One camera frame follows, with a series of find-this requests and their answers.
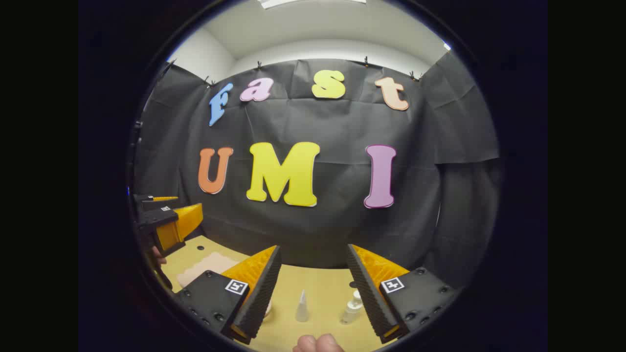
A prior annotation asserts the beige suitcase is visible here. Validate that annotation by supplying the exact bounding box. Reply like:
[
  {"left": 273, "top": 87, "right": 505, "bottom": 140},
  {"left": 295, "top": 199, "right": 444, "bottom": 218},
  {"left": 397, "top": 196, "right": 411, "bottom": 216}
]
[{"left": 176, "top": 252, "right": 241, "bottom": 289}]

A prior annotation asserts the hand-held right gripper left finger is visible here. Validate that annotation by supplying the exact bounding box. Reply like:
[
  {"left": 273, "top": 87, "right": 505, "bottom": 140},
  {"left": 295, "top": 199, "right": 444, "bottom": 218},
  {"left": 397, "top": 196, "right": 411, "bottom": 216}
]
[{"left": 174, "top": 244, "right": 283, "bottom": 345}]

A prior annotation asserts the clear pump bottle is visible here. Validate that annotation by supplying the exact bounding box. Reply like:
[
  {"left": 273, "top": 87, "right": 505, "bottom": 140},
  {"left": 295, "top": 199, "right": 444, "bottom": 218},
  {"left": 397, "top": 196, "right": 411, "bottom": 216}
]
[{"left": 341, "top": 289, "right": 365, "bottom": 326}]

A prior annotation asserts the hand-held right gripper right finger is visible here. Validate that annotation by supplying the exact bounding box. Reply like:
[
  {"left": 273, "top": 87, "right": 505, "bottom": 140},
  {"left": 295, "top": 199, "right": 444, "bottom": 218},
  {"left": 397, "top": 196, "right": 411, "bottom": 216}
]
[{"left": 346, "top": 243, "right": 460, "bottom": 344}]

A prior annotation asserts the ceiling light panel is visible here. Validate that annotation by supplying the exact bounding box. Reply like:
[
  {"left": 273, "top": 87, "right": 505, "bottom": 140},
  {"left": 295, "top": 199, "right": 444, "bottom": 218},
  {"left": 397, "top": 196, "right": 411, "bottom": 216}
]
[{"left": 259, "top": 0, "right": 367, "bottom": 9}]

